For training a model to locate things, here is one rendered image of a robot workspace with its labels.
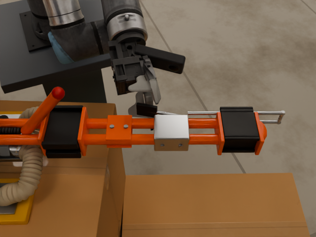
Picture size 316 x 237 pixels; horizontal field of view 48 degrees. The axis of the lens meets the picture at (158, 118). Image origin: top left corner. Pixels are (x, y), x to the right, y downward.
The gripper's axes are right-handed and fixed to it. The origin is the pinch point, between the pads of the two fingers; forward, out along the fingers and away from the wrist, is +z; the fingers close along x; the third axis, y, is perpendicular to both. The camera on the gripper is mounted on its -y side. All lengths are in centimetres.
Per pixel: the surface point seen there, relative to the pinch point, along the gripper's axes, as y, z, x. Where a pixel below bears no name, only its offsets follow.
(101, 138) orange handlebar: 12.4, 3.1, 2.8
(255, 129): -17.2, 8.4, 6.2
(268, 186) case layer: -40, 13, -50
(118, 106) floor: 0, -62, -129
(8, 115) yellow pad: 33.9, -13.3, -14.1
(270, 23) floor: -124, -113, -143
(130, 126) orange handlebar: 6.2, 1.8, 3.0
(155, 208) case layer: -1, 12, -50
